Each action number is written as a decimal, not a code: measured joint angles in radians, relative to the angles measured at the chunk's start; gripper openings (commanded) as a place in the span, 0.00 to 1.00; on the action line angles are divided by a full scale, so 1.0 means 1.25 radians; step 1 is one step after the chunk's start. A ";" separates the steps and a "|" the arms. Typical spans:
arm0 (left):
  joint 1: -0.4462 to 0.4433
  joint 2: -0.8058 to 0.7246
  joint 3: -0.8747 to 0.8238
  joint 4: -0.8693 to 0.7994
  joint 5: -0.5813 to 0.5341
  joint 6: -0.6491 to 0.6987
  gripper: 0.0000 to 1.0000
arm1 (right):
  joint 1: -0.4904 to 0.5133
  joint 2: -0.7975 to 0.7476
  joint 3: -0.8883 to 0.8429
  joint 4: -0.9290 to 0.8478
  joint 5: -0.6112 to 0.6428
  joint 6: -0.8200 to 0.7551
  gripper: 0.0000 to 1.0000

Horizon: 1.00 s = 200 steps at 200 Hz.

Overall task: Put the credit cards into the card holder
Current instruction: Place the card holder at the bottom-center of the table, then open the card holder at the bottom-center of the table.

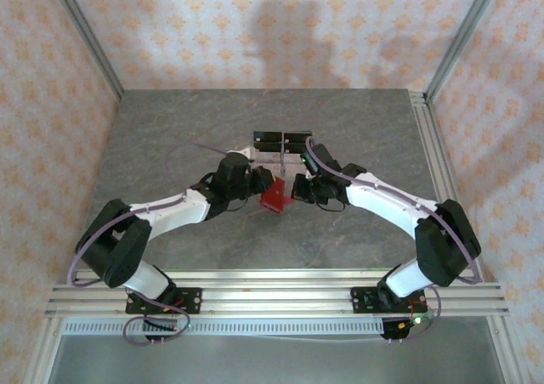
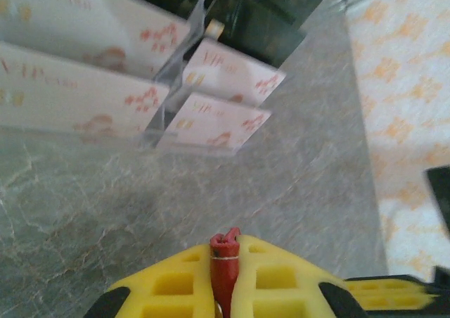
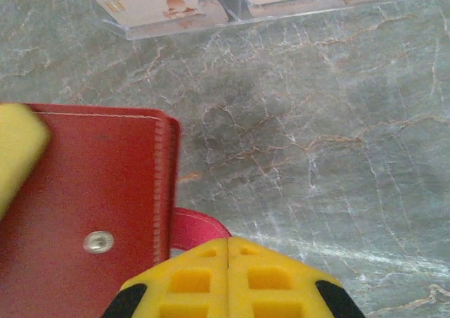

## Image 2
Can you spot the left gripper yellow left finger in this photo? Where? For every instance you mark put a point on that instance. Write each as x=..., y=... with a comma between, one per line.
x=168, y=290

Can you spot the white VIP card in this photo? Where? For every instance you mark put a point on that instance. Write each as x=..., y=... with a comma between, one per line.
x=70, y=22
x=211, y=124
x=228, y=71
x=70, y=96

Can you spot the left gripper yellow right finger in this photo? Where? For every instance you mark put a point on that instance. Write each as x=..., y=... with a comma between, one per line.
x=281, y=290

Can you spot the red card holder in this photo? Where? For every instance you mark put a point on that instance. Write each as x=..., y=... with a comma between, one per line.
x=225, y=272

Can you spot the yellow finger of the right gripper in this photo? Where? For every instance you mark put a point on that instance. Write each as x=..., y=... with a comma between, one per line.
x=441, y=198
x=386, y=291

